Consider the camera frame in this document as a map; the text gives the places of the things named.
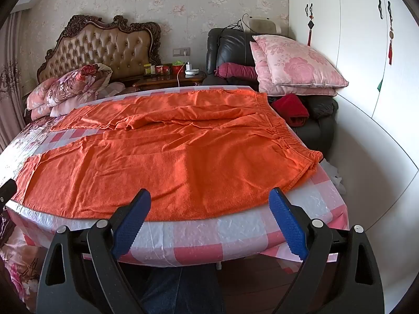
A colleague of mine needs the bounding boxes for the pink curtain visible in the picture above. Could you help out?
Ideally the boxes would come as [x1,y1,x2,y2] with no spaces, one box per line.
[0,12,25,152]

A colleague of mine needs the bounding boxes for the red box on nightstand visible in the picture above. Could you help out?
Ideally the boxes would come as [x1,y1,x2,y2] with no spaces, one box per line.
[171,65,185,75]

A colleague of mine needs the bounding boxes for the wooden nightstand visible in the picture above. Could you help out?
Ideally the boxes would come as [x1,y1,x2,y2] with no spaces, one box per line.
[131,71,207,91]

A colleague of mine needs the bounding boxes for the floral folded quilt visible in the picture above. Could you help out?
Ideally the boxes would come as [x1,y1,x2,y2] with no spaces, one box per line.
[26,64,125,121]

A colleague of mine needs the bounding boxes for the orange pants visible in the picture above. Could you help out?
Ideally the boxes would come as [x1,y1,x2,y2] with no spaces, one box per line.
[14,89,322,221]

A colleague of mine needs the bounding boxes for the wall power socket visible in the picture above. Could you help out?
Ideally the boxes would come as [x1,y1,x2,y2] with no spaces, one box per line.
[173,48,190,57]

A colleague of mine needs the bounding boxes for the maroon cushion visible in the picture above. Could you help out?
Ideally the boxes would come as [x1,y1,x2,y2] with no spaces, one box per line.
[214,63,258,82]

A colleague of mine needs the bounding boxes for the pink floral pillow top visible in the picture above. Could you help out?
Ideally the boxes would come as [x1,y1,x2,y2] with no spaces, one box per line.
[251,35,349,88]

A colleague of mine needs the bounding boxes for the beige massager on armchair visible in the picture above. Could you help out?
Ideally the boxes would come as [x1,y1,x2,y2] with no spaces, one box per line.
[242,17,282,35]

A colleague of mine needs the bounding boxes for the pink floral pillow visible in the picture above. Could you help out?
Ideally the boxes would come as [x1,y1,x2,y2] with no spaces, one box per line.
[251,35,349,88]
[250,42,337,97]

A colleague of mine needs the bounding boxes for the white round device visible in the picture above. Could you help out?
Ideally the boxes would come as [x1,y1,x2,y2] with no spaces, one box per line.
[185,69,200,76]

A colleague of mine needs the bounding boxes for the black leather armchair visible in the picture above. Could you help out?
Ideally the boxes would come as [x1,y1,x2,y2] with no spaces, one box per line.
[202,29,336,156]

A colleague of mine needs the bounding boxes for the red folded cloth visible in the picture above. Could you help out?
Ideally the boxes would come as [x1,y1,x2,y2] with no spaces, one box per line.
[271,94,310,127]

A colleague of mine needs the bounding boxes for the dark grey cloth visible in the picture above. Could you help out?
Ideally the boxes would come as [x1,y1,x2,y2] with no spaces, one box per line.
[305,96,339,119]

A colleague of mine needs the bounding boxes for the white wardrobe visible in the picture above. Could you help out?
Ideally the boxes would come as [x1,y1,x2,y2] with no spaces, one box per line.
[289,0,418,313]

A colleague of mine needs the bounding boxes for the pink checkered table cover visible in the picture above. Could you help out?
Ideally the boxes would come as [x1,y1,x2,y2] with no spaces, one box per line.
[0,85,350,268]

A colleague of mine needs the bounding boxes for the floral bed sheet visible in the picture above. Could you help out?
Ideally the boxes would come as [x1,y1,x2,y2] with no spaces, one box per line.
[1,227,46,313]

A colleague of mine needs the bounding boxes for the tufted brown headboard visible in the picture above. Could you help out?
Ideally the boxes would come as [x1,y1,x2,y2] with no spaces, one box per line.
[37,15,161,83]

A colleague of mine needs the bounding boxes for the pink floral pillow bottom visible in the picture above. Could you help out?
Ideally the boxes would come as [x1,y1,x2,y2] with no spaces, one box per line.
[250,42,337,97]

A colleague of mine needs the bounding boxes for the red chinese knot ornament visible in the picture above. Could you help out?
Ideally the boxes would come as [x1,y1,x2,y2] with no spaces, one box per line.
[305,4,315,46]

